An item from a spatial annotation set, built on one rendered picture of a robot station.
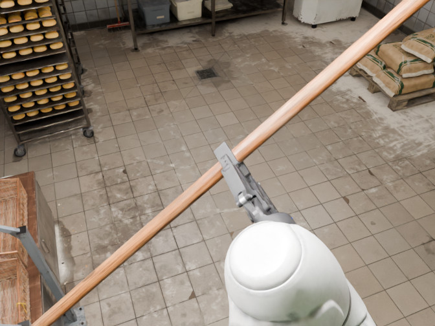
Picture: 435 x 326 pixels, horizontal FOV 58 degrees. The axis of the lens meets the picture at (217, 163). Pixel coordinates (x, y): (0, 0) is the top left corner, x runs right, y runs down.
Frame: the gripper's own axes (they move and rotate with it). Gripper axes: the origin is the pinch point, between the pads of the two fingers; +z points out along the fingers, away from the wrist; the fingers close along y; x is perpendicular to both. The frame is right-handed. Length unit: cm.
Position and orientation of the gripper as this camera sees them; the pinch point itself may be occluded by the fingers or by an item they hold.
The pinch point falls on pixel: (232, 162)
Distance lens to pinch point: 75.3
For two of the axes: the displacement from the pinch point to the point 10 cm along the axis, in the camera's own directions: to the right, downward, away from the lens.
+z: -3.6, -6.4, 6.7
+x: 7.4, -6.4, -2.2
